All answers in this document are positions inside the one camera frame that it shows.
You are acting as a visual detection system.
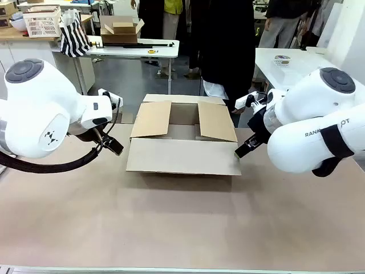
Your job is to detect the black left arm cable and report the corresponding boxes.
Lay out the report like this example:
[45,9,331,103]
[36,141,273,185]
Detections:
[0,98,122,174]

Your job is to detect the white plastic bag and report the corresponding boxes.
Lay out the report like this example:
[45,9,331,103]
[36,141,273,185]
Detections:
[202,79,229,100]

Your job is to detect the bystander in grey trousers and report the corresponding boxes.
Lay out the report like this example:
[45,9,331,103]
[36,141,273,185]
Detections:
[258,0,305,49]

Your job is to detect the small white plastic basket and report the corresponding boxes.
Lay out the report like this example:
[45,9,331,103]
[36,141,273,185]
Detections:
[274,54,291,69]

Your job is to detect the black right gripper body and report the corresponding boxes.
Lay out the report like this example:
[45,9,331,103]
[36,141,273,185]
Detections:
[247,107,271,140]

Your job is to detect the white foam board panel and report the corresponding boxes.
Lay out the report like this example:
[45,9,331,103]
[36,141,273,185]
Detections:
[317,0,365,68]

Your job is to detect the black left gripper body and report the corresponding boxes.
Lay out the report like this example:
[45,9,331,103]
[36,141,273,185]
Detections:
[68,125,105,143]

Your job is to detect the white plastic lattice basket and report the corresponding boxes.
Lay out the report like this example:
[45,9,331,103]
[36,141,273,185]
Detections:
[22,5,63,38]

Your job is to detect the black strap on arm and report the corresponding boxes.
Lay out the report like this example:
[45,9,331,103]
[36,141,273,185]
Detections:
[321,124,355,159]

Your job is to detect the large brown cardboard box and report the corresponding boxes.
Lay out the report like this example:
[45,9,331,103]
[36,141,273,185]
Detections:
[126,93,242,176]

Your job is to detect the bystander in yellow top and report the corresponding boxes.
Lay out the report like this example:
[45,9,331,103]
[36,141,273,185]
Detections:
[159,0,183,76]

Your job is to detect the black white striped bag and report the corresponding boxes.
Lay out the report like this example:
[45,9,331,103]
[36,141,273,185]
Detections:
[59,9,91,58]

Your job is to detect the person in black clothes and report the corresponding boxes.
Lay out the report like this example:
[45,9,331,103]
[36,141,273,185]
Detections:
[189,0,257,128]

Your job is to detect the open small cardboard box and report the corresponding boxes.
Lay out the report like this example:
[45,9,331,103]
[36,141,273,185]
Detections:
[99,15,145,45]

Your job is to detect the stacked brown cardboard boxes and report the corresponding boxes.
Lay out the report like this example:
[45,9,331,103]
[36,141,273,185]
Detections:
[0,1,18,29]

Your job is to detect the long black rod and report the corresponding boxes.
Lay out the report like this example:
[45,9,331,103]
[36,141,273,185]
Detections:
[103,42,175,48]

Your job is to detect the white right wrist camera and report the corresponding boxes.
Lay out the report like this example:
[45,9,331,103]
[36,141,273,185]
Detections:
[235,90,276,111]

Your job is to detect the white table with rounded corner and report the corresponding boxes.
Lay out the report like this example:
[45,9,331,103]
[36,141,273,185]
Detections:
[253,47,339,95]

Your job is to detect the white workshop table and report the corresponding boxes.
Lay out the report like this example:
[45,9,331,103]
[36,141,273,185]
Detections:
[84,35,180,95]

